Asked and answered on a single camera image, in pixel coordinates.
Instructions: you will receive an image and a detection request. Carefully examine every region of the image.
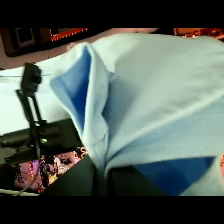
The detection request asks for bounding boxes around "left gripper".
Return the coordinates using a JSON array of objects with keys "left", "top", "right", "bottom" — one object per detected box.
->
[{"left": 0, "top": 117, "right": 85, "bottom": 166}]

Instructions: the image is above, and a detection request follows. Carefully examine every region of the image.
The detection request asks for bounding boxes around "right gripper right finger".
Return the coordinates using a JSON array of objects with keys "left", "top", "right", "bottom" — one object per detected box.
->
[{"left": 109, "top": 165, "right": 168, "bottom": 197}]

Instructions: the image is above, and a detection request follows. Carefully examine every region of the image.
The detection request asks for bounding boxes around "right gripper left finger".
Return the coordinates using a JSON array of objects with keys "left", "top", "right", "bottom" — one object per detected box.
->
[{"left": 43, "top": 155, "right": 100, "bottom": 197}]

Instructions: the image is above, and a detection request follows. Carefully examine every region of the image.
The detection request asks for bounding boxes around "light blue garment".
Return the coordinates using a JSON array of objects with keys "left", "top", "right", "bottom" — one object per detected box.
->
[{"left": 49, "top": 32, "right": 224, "bottom": 197}]

